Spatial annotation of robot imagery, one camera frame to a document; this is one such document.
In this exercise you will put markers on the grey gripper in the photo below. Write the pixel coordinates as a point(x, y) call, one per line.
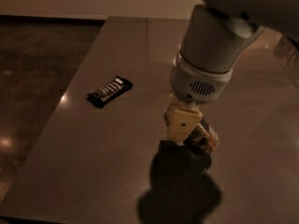
point(196, 84)

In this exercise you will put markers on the orange soda can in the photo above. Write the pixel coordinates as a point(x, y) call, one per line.
point(203, 139)

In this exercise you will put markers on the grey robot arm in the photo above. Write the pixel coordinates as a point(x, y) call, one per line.
point(218, 31)

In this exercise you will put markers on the black candy bar wrapper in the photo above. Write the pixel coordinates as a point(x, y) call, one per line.
point(111, 91)

